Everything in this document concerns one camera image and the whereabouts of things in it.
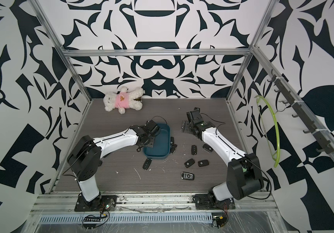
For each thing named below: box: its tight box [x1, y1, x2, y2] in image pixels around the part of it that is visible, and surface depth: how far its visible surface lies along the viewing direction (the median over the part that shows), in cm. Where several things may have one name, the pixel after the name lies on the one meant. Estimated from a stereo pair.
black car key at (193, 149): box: [191, 144, 198, 155], surface depth 93 cm
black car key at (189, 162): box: [183, 158, 196, 168], surface depth 89 cm
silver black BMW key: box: [180, 171, 195, 181], surface depth 83 cm
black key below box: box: [142, 158, 153, 171], surface depth 88 cm
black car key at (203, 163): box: [197, 159, 210, 167], surface depth 89 cm
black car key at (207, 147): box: [202, 143, 214, 153], surface depth 95 cm
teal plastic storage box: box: [142, 123, 171, 160], surface depth 94 cm
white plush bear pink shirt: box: [103, 86, 145, 115], surface depth 111 cm
